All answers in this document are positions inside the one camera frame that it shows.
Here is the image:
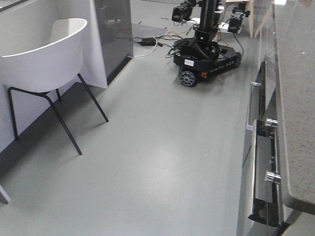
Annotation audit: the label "grey speckled stone countertop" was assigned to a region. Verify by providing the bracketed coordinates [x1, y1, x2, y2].
[275, 0, 315, 214]

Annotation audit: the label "white shell chair black legs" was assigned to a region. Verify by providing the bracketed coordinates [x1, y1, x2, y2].
[0, 18, 108, 154]

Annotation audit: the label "black power adapter with cables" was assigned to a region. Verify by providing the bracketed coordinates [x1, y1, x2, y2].
[129, 35, 172, 58]

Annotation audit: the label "black wheeled mobile robot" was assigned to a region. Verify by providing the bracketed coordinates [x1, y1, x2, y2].
[168, 0, 251, 87]

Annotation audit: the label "dark grey cabinet panel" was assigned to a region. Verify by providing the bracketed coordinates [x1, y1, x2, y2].
[94, 0, 133, 84]

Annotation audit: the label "lower silver oven knob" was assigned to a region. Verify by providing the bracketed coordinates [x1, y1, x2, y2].
[265, 171, 282, 184]

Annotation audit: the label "black built-in oven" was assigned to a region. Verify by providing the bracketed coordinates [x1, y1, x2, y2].
[238, 62, 290, 236]

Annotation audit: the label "upper silver oven knob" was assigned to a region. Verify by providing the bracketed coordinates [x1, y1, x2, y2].
[265, 118, 278, 128]

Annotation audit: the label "silver oven knob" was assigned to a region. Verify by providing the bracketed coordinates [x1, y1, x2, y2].
[265, 118, 278, 128]
[265, 171, 282, 184]

